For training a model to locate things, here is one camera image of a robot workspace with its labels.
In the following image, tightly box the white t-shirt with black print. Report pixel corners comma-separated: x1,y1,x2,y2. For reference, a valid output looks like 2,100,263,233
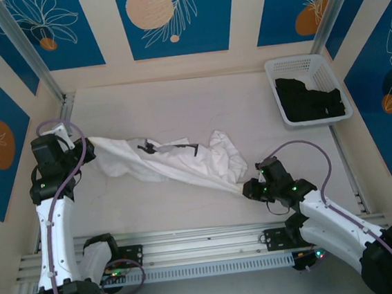
88,121,252,210

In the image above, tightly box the white plastic basket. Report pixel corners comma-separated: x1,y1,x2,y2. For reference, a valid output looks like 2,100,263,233
263,50,355,133

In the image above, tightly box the black garment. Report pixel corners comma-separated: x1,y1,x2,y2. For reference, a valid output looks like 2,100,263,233
274,71,350,125

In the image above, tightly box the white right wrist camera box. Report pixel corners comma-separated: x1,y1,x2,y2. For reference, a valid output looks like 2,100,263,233
254,162,269,184

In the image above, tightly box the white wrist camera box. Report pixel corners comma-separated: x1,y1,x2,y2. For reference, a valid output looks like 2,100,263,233
254,162,269,184
37,119,76,153

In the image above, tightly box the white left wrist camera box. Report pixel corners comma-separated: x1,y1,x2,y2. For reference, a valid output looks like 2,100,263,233
37,119,76,153

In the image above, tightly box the aluminium left side rail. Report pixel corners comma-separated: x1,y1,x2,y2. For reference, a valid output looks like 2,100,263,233
21,92,91,253

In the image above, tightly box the aluminium rail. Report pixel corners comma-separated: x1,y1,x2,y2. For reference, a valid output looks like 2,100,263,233
21,92,91,253
329,124,368,217

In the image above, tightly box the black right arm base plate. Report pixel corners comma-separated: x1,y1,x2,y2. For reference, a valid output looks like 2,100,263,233
262,223,330,252

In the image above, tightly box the aluminium rail frame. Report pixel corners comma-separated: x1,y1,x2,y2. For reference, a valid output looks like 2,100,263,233
12,206,392,284

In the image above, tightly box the aluminium right side rail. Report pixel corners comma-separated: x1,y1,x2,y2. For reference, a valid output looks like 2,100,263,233
329,124,368,217

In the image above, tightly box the white slotted cable duct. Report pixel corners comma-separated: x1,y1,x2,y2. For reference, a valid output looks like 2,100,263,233
30,252,296,294

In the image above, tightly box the aluminium left corner post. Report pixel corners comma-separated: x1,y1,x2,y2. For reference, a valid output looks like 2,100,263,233
0,0,68,110

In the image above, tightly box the aluminium corner post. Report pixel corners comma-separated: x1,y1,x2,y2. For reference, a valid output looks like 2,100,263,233
298,0,366,71
0,0,68,110

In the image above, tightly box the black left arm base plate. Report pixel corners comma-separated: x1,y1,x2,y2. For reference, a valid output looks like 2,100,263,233
80,244,146,273

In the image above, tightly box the aluminium right corner post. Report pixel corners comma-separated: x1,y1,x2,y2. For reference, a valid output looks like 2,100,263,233
298,0,366,71

